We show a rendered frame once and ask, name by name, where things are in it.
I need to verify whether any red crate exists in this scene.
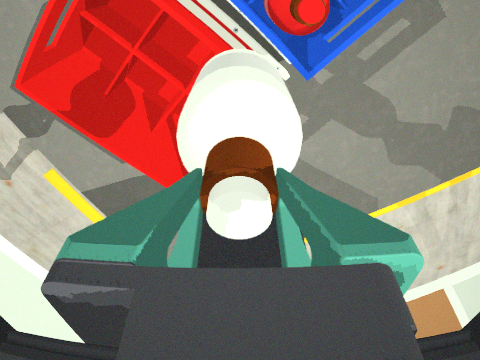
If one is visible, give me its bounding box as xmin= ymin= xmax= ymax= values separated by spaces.
xmin=15 ymin=0 xmax=252 ymax=188

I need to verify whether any blue plastic bottle crate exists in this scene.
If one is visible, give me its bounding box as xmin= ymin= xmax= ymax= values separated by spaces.
xmin=230 ymin=0 xmax=404 ymax=81

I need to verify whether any white bottle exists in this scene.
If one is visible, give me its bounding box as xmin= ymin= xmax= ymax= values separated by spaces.
xmin=176 ymin=49 xmax=302 ymax=239

